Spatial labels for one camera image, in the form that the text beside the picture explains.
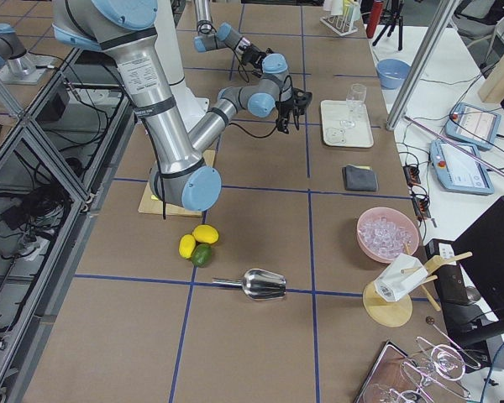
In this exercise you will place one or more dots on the grey yellow folded cloth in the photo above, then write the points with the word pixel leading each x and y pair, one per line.
pixel 359 179

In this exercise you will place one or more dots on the wooden mug tree stand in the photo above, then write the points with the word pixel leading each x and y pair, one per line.
pixel 396 314

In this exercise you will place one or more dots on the white wire cup rack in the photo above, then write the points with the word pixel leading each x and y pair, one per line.
pixel 341 16

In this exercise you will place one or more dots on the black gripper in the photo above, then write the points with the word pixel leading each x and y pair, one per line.
pixel 285 106

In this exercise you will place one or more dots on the steel ice scoop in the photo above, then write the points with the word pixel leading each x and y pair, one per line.
pixel 258 284

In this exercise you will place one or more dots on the blue bowl with fork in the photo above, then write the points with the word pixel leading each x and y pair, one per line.
pixel 392 73

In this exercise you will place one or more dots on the aluminium frame post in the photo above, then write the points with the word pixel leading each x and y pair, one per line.
pixel 431 38

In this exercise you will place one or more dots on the white paper carton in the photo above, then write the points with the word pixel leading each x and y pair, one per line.
pixel 400 277

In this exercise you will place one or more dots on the pink bowl with ice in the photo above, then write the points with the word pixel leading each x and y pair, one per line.
pixel 383 233

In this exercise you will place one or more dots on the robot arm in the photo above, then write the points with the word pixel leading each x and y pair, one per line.
pixel 209 38
pixel 126 32

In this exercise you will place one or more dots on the blue teach pendant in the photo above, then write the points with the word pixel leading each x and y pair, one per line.
pixel 473 125
pixel 457 171

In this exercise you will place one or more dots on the black camera tripod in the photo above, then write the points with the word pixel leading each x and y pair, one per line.
pixel 394 21

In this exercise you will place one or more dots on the red bottle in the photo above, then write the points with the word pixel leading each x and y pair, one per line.
pixel 374 18

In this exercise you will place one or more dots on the cream bear tray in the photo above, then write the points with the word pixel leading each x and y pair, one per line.
pixel 332 113

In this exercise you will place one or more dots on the green avocado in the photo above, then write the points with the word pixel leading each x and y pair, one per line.
pixel 202 255

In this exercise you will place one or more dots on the yellow lemon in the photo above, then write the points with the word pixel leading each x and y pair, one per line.
pixel 205 234
pixel 187 246

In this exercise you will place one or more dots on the clear wine glass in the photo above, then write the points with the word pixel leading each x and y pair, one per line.
pixel 355 101

